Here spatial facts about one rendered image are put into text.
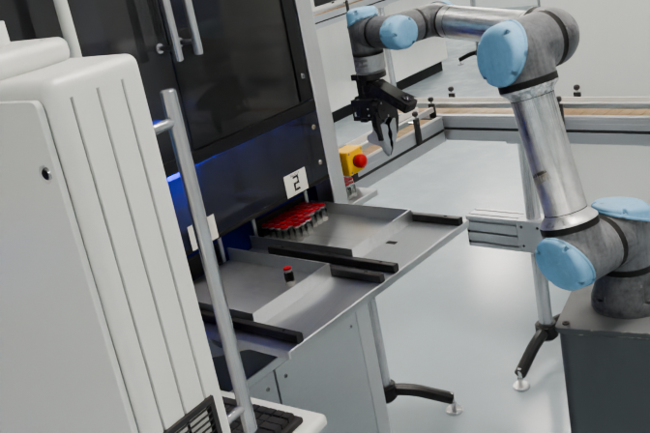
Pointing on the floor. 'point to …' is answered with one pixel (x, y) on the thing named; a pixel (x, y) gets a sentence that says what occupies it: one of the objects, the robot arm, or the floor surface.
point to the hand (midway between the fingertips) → (391, 151)
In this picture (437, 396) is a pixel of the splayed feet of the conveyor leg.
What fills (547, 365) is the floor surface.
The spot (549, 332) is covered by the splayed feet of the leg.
